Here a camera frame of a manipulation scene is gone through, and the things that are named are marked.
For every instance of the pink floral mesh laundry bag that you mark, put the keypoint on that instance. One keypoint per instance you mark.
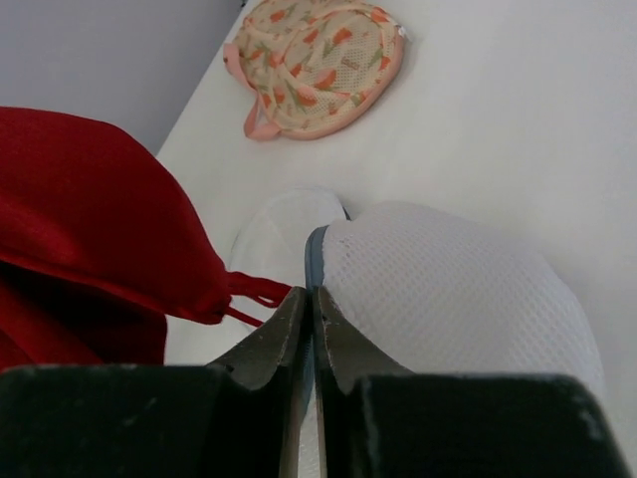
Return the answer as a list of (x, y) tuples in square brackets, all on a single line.
[(314, 67)]

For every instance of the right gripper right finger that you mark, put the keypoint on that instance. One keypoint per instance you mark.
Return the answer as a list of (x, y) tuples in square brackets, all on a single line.
[(377, 418)]

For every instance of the clear plastic dome insert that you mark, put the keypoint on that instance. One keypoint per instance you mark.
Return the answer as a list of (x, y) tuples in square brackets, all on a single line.
[(437, 293)]

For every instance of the red bra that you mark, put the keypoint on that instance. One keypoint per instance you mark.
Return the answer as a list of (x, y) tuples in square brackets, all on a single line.
[(100, 245)]

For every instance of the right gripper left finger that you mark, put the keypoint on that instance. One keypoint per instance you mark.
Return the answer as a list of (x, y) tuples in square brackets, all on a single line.
[(237, 416)]

